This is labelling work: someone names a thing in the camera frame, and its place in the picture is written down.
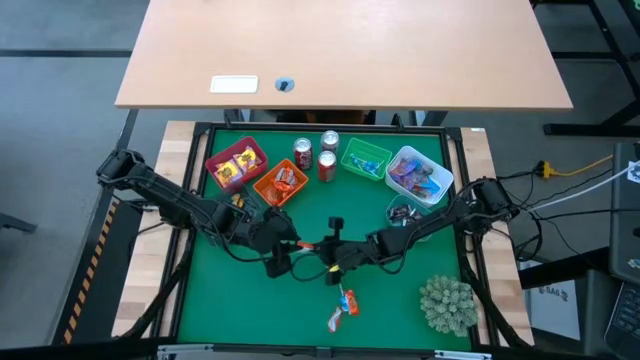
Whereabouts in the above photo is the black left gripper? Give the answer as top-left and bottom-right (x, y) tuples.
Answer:
(248, 207), (303, 280)

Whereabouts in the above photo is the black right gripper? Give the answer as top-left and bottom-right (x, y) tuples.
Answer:
(313, 216), (387, 288)

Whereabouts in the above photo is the zebra striped chocolate bar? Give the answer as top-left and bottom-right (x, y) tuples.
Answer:
(389, 204), (424, 226)

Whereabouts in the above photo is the yellow Sour Patch packet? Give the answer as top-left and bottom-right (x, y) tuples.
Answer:
(213, 159), (243, 189)
(232, 147), (262, 174)

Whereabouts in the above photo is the purple blue candy packet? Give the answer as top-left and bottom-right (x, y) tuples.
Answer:
(389, 158), (419, 184)

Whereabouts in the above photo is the orange white candy packet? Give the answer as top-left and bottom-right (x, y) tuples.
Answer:
(327, 306), (346, 334)

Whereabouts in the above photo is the orange plastic basket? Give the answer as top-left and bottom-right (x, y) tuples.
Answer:
(252, 158), (310, 209)

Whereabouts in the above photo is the dark clear plastic bin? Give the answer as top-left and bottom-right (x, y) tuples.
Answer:
(219, 185), (266, 221)

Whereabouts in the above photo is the teal clear plastic bin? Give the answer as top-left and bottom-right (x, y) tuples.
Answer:
(384, 193), (437, 244)

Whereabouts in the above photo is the red Coca-Cola can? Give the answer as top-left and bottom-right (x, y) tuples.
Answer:
(293, 137), (314, 172)

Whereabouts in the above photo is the green plastic basket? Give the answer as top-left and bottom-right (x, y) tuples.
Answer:
(341, 137), (395, 182)

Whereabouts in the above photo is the red plastic bin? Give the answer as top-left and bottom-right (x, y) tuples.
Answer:
(204, 136), (270, 195)

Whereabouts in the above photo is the white plastic bin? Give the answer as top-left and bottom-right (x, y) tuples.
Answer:
(384, 145), (455, 207)

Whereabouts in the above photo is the pale green coral ornament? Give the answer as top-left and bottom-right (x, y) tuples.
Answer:
(419, 273), (480, 338)

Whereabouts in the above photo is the white rectangular desk plate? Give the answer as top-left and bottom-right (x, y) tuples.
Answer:
(209, 74), (260, 95)

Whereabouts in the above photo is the light wooden desk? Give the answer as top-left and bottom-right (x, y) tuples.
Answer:
(114, 0), (574, 112)

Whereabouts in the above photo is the black yellow hazard strip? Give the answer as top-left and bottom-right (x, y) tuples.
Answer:
(51, 200), (119, 346)

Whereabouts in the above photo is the white labelled box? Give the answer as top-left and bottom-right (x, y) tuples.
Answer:
(528, 278), (582, 342)

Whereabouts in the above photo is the black furniture foot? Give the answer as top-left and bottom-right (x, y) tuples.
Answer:
(0, 212), (39, 234)

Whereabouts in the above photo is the grey equipment case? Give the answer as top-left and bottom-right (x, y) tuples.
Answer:
(608, 141), (640, 286)

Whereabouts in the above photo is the black camera cable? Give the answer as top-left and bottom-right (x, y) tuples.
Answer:
(378, 248), (407, 275)
(288, 252), (331, 284)

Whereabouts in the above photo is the silver metal bracket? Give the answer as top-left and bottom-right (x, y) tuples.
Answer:
(433, 349), (494, 360)
(157, 343), (215, 360)

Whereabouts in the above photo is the black floor cable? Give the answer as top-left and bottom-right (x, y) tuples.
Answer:
(499, 207), (614, 264)

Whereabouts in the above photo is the yellow power cable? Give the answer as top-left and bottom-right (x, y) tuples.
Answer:
(538, 154), (614, 180)

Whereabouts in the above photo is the white cable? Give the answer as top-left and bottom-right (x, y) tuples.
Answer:
(529, 164), (632, 212)

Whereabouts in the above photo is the black desk leg frame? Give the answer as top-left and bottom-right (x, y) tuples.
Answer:
(530, 0), (640, 137)

